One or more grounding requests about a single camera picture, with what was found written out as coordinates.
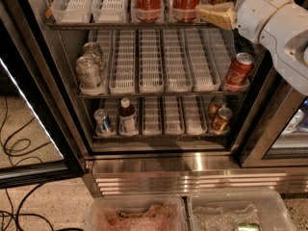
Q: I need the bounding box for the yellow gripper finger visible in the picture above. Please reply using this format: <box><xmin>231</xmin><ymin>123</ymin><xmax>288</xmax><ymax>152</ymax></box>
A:
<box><xmin>196</xmin><ymin>2</ymin><xmax>237</xmax><ymax>31</ymax></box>

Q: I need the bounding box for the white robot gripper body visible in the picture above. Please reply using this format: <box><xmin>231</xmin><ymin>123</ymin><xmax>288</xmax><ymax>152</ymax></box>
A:
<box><xmin>237</xmin><ymin>0</ymin><xmax>294</xmax><ymax>43</ymax></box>

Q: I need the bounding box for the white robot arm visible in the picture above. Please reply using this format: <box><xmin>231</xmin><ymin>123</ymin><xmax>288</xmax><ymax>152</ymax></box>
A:
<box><xmin>196</xmin><ymin>0</ymin><xmax>308</xmax><ymax>96</ymax></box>

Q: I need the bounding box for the red cola can right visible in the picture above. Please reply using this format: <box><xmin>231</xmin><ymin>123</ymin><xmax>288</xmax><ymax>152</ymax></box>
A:
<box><xmin>172</xmin><ymin>0</ymin><xmax>200</xmax><ymax>22</ymax></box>

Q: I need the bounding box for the red cola can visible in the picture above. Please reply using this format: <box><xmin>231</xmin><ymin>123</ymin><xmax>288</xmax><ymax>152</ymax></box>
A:
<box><xmin>134</xmin><ymin>0</ymin><xmax>162</xmax><ymax>22</ymax></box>
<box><xmin>172</xmin><ymin>0</ymin><xmax>200</xmax><ymax>22</ymax></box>

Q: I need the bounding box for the red cola can middle shelf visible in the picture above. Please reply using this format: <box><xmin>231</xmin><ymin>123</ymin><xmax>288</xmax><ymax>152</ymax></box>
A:
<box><xmin>224</xmin><ymin>52</ymin><xmax>253</xmax><ymax>90</ymax></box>

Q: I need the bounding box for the red cola can left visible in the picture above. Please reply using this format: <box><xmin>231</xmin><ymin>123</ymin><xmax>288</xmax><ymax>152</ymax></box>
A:
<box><xmin>134</xmin><ymin>0</ymin><xmax>162</xmax><ymax>22</ymax></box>

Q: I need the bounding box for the gold can rear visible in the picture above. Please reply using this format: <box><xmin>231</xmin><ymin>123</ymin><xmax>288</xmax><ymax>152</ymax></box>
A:
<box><xmin>208</xmin><ymin>95</ymin><xmax>227</xmax><ymax>118</ymax></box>

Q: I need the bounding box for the gold can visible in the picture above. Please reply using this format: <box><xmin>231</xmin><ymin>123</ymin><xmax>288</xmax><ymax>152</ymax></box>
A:
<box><xmin>211</xmin><ymin>107</ymin><xmax>233</xmax><ymax>132</ymax></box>
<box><xmin>208</xmin><ymin>95</ymin><xmax>227</xmax><ymax>118</ymax></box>

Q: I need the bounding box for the gold can front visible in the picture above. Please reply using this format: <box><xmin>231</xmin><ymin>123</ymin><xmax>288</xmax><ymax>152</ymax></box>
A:
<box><xmin>211</xmin><ymin>107</ymin><xmax>233</xmax><ymax>132</ymax></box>

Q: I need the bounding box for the white soda can rear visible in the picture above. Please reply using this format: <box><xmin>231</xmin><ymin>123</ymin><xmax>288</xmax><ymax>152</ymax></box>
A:
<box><xmin>83</xmin><ymin>41</ymin><xmax>105</xmax><ymax>72</ymax></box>

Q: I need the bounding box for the white soda can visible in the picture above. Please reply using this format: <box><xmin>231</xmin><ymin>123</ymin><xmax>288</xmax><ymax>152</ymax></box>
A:
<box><xmin>83</xmin><ymin>41</ymin><xmax>105</xmax><ymax>72</ymax></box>
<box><xmin>76</xmin><ymin>56</ymin><xmax>103</xmax><ymax>95</ymax></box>

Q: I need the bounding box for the white soda can front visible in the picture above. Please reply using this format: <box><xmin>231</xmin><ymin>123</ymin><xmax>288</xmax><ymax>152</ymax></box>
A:
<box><xmin>76</xmin><ymin>56</ymin><xmax>103</xmax><ymax>95</ymax></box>

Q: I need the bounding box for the blue silver energy can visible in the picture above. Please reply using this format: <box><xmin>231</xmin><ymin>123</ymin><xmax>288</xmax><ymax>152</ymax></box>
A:
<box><xmin>93</xmin><ymin>109</ymin><xmax>114</xmax><ymax>137</ymax></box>

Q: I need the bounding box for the stainless fridge base grille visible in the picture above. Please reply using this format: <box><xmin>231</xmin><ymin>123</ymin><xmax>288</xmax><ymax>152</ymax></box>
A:
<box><xmin>83</xmin><ymin>153</ymin><xmax>308</xmax><ymax>197</ymax></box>

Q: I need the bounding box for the green can in bin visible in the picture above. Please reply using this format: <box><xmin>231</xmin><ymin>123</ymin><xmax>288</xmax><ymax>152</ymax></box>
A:
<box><xmin>236</xmin><ymin>222</ymin><xmax>261</xmax><ymax>231</ymax></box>

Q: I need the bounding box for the open fridge glass door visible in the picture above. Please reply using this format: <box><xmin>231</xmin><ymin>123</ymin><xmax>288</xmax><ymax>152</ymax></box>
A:
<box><xmin>0</xmin><ymin>0</ymin><xmax>85</xmax><ymax>189</ymax></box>

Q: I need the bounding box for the white tray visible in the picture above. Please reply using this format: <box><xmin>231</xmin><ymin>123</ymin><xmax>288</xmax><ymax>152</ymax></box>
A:
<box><xmin>91</xmin><ymin>0</ymin><xmax>128</xmax><ymax>23</ymax></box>
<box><xmin>51</xmin><ymin>0</ymin><xmax>92</xmax><ymax>24</ymax></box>

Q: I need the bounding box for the brown drink bottle white cap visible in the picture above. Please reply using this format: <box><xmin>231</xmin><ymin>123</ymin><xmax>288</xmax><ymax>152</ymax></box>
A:
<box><xmin>118</xmin><ymin>98</ymin><xmax>137</xmax><ymax>134</ymax></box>

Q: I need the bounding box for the white tray top far left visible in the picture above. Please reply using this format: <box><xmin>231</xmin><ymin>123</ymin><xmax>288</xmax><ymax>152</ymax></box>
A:
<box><xmin>51</xmin><ymin>0</ymin><xmax>92</xmax><ymax>24</ymax></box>

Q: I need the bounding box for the clear bin with bubble wrap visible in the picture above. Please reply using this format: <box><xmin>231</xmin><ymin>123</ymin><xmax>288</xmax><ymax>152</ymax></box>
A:
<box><xmin>187</xmin><ymin>189</ymin><xmax>296</xmax><ymax>231</ymax></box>

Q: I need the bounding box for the clear bin with pink wrap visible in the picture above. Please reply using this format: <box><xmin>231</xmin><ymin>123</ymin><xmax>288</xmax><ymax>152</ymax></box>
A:
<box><xmin>85</xmin><ymin>195</ymin><xmax>188</xmax><ymax>231</ymax></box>

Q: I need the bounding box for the top wire shelf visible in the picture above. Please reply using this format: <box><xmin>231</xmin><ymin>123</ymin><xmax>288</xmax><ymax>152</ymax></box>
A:
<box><xmin>47</xmin><ymin>21</ymin><xmax>215</xmax><ymax>30</ymax></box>

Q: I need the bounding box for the wire shelf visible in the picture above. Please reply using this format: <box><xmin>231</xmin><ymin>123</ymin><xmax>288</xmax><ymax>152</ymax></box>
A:
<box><xmin>77</xmin><ymin>90</ymin><xmax>247</xmax><ymax>99</ymax></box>
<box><xmin>92</xmin><ymin>133</ymin><xmax>227</xmax><ymax>141</ymax></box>
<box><xmin>47</xmin><ymin>21</ymin><xmax>215</xmax><ymax>30</ymax></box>

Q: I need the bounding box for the middle wire shelf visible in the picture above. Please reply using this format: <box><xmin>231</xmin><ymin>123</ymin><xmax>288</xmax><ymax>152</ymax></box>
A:
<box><xmin>77</xmin><ymin>90</ymin><xmax>247</xmax><ymax>99</ymax></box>

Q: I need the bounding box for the bottom wire shelf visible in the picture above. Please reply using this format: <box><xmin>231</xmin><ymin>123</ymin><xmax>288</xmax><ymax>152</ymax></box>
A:
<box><xmin>92</xmin><ymin>133</ymin><xmax>227</xmax><ymax>141</ymax></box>

